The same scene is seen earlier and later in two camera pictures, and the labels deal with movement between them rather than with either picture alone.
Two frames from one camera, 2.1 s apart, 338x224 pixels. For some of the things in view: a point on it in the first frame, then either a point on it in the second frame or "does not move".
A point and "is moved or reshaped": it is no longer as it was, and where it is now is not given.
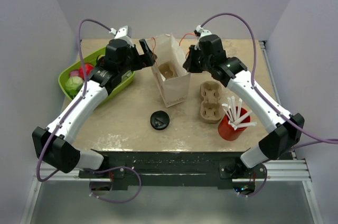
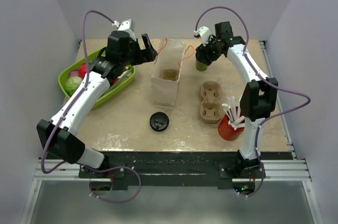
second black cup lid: [159, 120] does not move
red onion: [74, 73] does not move
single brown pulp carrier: [168, 70] is moved or reshaped
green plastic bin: [91, 59] does not move
